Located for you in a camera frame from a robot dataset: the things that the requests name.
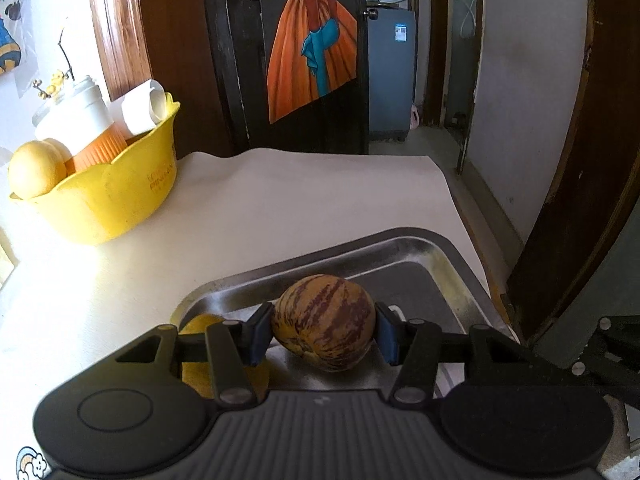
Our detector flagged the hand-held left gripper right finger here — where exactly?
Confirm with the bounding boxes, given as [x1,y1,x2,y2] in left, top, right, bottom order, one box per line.
[374,302,533,406]

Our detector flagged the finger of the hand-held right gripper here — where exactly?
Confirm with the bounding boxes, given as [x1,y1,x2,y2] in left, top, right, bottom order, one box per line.
[570,347,640,396]
[597,317,640,356]

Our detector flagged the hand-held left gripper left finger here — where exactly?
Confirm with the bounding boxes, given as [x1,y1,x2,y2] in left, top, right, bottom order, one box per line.
[115,302,276,407]

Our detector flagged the yellow-green pear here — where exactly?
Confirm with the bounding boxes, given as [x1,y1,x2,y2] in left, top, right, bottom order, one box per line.
[177,313,273,398]

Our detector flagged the brown striped pepino melon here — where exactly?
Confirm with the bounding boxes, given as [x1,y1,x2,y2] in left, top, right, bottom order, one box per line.
[271,274,376,372]

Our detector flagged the metal tray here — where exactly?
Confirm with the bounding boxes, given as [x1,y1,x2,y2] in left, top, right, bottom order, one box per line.
[170,227,518,401]

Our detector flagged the white printed table mat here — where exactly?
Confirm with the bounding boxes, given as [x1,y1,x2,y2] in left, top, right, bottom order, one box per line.
[0,147,503,480]

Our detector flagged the brown wooden door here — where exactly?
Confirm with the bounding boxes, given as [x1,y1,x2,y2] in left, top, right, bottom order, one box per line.
[507,0,640,346]

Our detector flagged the yellow plastic bowl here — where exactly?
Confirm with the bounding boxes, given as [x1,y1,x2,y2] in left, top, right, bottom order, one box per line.
[9,92,181,246]

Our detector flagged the orange ribbed cup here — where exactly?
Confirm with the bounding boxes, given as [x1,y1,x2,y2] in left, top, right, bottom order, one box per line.
[65,122,132,175]

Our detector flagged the grey-blue appliance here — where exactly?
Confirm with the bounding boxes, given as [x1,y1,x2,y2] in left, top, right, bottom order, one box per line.
[366,2,418,142]

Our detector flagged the white paper roll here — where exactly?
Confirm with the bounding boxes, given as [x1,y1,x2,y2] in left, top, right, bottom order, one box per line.
[120,79,171,137]

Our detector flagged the orange dress door painting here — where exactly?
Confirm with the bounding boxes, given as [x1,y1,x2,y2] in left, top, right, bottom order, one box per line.
[266,0,358,124]

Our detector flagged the pale yellow round fruit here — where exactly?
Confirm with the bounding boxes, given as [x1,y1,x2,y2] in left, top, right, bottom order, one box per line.
[42,137,76,163]
[7,141,68,199]

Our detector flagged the dark wooden door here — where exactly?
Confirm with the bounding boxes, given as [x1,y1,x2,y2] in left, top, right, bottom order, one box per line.
[200,0,371,156]

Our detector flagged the yellow flower twig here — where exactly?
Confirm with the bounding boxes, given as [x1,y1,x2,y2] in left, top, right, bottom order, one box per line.
[32,25,76,98]

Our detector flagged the brown wooden door frame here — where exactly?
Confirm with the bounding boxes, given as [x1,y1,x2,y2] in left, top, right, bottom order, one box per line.
[87,0,153,101]

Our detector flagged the pink cartoon wall poster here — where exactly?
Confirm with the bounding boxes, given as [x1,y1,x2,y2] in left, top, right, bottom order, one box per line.
[0,0,26,76]

